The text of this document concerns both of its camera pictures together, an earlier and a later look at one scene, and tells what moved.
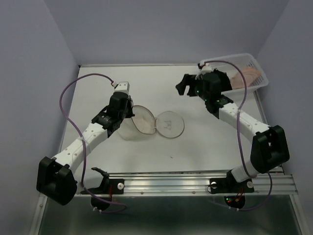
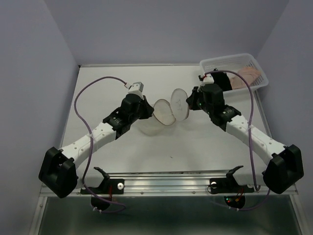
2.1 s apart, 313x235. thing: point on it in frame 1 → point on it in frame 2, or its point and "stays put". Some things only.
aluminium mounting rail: x=194 y=183 stays put
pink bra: x=251 y=75 stays put
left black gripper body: x=128 y=112 → x=134 y=117
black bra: x=225 y=82 stays put
